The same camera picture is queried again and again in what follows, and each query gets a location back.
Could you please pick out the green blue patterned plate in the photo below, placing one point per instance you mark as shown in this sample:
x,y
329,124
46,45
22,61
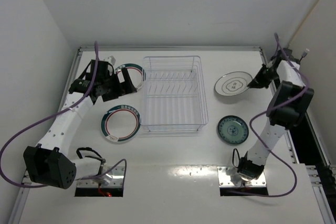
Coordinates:
x,y
232,130

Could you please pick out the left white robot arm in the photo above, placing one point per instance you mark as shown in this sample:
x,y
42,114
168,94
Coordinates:
x,y
48,163

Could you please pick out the green red rimmed plate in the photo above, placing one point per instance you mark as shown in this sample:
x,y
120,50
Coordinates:
x,y
136,73
120,124

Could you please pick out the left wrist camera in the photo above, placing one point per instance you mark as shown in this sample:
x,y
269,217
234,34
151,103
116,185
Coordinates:
x,y
110,59

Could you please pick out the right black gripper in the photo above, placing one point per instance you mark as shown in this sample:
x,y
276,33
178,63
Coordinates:
x,y
261,74

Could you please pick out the metal base plate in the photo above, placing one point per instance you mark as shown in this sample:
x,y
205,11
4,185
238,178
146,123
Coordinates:
x,y
228,178
113,179

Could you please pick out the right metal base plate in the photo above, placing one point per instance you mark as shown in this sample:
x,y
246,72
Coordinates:
x,y
228,178

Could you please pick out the white plate with characters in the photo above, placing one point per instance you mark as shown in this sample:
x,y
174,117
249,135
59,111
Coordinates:
x,y
233,83

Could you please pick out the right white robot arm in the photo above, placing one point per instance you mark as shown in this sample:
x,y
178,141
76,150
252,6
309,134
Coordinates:
x,y
285,111

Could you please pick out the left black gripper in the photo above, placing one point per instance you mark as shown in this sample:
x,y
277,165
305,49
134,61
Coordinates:
x,y
115,87

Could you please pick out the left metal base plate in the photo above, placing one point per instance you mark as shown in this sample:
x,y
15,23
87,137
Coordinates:
x,y
113,179

